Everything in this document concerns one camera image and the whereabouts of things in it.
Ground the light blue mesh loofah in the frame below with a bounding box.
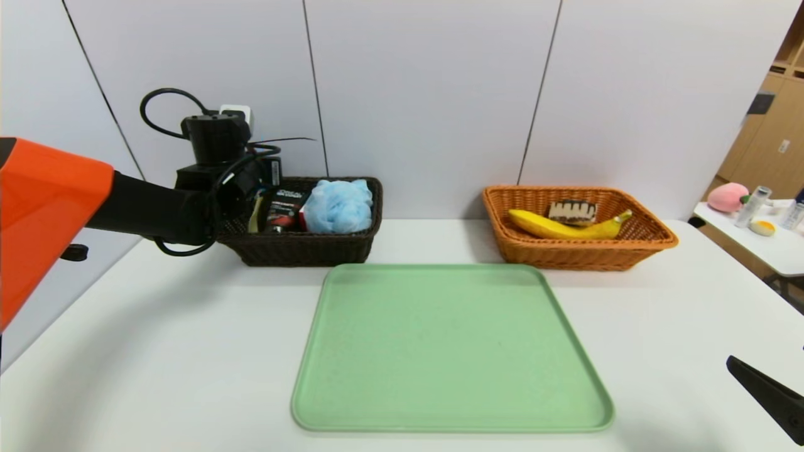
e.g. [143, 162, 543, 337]
[303, 179, 374, 235]

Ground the chocolate blueberry cake slice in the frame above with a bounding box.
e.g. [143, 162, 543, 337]
[548, 200, 597, 227]

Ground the yellow spoon with blue handle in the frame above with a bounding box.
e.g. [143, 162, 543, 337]
[247, 192, 265, 235]

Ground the wooden cabinet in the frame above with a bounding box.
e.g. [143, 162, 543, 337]
[716, 6, 804, 202]

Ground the black cosmetic tube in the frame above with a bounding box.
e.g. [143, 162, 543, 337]
[266, 188, 309, 234]

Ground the clear bottle with blue cap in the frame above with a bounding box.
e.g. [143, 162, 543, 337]
[781, 188, 804, 231]

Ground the black left camera cable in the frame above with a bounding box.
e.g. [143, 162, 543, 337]
[139, 88, 217, 141]

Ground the pink plush peach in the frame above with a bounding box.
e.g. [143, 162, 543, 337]
[707, 183, 749, 213]

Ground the dark brown wicker basket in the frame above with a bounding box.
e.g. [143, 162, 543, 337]
[217, 176, 384, 267]

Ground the light green plastic tray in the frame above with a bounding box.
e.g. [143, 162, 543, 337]
[290, 263, 615, 434]

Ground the yellow banana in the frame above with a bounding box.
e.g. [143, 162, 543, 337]
[508, 208, 633, 240]

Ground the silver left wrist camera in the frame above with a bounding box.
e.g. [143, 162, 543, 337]
[218, 104, 254, 143]

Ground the clear bottle with grey cap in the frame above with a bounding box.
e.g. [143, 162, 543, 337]
[734, 186, 771, 229]

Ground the white side table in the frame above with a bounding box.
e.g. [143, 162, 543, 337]
[691, 200, 804, 308]

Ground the orange wicker basket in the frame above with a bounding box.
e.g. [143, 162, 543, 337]
[482, 185, 679, 272]

